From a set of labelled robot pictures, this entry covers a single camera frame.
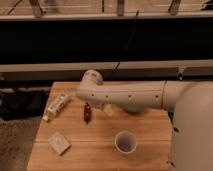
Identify dark red pepper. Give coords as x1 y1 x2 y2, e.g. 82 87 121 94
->
84 103 92 124

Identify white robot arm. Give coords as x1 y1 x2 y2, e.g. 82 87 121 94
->
76 70 213 171

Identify green bowl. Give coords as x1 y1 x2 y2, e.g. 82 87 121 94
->
122 105 141 113

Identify white tube with cap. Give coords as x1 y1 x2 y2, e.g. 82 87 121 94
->
42 93 70 122

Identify black hanging cable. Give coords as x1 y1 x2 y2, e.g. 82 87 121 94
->
106 9 140 80

